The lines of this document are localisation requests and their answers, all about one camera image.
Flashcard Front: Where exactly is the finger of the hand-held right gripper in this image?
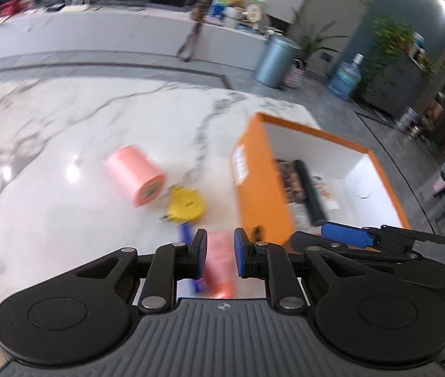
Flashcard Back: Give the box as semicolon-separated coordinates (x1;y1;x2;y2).
288;231;445;284
320;222;445;253

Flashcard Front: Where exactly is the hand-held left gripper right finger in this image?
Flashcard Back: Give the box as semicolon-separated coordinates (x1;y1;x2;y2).
233;227;409;310

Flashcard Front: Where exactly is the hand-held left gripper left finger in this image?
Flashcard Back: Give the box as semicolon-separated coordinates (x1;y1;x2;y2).
70;228;209;314

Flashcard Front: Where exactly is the pink plastic bottle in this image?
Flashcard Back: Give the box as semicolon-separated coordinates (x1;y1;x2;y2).
204;231;236;299

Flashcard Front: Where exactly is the white hand cream tube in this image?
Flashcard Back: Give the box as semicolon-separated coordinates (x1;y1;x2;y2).
312;176;341;211

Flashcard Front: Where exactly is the dark green shampoo bottle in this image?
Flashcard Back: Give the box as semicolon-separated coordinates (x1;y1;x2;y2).
293;160;327;227

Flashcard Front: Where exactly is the colourful printed card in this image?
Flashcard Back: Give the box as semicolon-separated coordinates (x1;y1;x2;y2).
275;159;306;205

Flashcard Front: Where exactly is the orange cardboard box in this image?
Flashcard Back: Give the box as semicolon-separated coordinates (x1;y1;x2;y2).
231;112;411;249

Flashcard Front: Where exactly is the yellow tape measure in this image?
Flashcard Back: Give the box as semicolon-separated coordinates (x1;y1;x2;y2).
161;186;206;225

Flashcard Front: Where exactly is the pink tape roll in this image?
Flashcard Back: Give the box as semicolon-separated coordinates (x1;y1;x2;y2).
103;145;167;207

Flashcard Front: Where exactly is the white floor appliance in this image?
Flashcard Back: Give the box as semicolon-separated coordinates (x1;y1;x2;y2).
398;107;420;131

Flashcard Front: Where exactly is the grey drawer cabinet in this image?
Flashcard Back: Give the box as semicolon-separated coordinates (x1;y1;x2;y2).
359;50;430;117

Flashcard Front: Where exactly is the blue water jug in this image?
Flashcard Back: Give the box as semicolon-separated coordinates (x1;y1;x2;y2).
327;52;365;100

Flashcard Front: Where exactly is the woven plaid bag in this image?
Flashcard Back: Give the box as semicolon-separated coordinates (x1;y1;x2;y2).
284;59;306;90

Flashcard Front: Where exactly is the blue-grey trash can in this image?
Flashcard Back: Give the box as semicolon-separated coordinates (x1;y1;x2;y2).
254;34;302;89

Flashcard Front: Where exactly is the long-leaf potted plant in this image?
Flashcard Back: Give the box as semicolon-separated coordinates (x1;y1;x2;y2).
292;11;349;72

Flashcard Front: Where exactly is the trailing pothos plant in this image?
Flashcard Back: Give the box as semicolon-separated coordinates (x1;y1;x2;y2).
363;15;436;88

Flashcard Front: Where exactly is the round paper fan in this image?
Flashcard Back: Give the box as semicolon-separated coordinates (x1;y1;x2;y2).
245;3;265;23

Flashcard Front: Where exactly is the grey ceramic pot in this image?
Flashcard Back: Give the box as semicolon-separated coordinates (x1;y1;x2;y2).
224;7;244;29

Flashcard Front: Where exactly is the marble television console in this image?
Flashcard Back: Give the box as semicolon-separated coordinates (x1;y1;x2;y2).
0;0;271;84

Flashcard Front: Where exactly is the red gift box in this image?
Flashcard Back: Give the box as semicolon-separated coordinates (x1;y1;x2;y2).
0;0;21;17

